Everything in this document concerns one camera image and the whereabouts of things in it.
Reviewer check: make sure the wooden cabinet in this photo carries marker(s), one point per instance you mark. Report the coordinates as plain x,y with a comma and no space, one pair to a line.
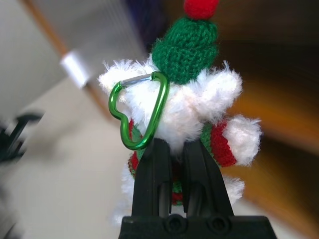
274,112

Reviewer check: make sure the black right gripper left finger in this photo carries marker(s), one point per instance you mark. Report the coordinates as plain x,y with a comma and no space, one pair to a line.
154,179

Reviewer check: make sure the green heart carabiner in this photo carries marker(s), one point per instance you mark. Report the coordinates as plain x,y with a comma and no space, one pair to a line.
133,145

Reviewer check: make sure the ribbed clear sliding door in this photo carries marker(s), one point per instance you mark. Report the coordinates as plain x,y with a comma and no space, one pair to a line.
99,30

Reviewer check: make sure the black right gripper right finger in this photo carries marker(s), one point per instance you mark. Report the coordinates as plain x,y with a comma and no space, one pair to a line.
202,184

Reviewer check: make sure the white plush toy green hat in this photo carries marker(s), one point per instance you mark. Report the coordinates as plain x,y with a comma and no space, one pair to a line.
189,112

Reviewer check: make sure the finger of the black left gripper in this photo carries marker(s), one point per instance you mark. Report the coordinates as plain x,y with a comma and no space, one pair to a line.
7,147

